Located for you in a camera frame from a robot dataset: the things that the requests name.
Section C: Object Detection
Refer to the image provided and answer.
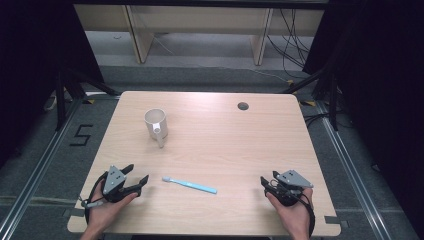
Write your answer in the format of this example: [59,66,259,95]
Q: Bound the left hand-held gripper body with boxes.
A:
[101,164,142,204]

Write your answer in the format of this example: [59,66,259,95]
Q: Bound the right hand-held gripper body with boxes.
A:
[264,169,315,207]

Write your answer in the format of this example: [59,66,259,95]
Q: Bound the blue toothbrush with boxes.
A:
[161,176,218,195]

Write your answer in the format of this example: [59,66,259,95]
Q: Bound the white cup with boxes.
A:
[143,108,169,149]

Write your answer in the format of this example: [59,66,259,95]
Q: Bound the person's right hand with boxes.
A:
[266,187,315,238]

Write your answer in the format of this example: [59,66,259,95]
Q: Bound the person's left hand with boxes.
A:
[86,181,139,234]

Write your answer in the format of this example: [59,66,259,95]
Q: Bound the black metal stand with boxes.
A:
[54,65,122,132]
[280,65,340,132]

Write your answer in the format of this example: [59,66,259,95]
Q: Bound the light wooden furniture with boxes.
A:
[73,4,325,66]

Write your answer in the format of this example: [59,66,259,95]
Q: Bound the black curtain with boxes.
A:
[301,0,424,240]
[0,0,105,168]

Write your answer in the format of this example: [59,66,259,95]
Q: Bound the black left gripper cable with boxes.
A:
[83,171,110,226]

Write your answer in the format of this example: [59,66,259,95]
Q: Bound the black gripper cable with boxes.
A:
[297,194,317,238]
[83,171,110,226]

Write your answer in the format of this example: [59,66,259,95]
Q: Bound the grey cable plug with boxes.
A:
[79,198,106,210]

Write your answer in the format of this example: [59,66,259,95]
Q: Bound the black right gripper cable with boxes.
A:
[297,194,317,238]

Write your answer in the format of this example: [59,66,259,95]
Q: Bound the aluminium floor rail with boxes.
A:
[0,96,85,240]
[315,100,395,240]

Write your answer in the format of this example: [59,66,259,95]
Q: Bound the black floor cables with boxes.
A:
[302,111,355,130]

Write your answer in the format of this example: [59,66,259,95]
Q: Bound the bundle of black cables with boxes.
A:
[266,8,315,80]

